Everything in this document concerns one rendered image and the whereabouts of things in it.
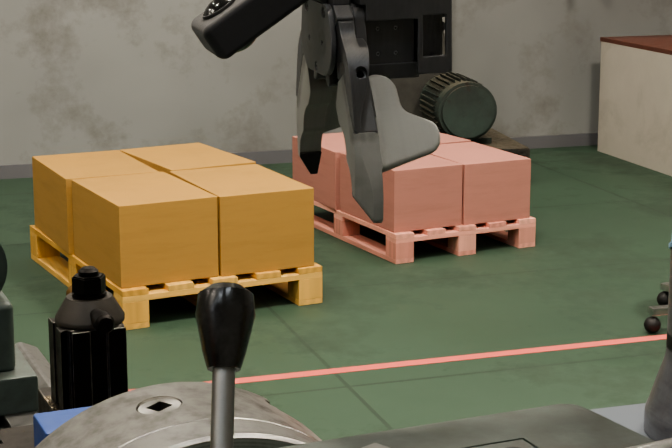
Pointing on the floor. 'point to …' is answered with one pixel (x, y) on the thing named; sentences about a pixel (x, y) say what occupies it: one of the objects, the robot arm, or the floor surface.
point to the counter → (636, 100)
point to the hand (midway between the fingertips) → (332, 199)
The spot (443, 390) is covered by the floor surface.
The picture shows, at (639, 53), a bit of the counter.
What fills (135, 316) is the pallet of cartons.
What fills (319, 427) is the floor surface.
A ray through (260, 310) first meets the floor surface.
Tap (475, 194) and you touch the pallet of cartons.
